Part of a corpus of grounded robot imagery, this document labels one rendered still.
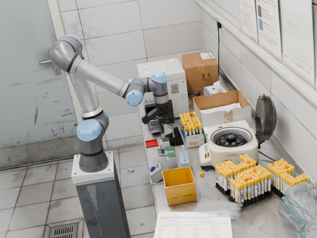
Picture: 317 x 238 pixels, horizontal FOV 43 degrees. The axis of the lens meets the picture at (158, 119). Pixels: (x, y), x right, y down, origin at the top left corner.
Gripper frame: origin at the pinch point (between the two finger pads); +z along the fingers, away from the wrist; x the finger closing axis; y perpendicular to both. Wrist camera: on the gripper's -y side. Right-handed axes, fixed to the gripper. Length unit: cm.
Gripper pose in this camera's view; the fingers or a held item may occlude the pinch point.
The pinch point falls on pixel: (162, 136)
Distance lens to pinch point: 212.1
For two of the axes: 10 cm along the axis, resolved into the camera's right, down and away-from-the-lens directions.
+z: 1.3, 8.9, 4.4
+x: -0.8, -4.4, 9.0
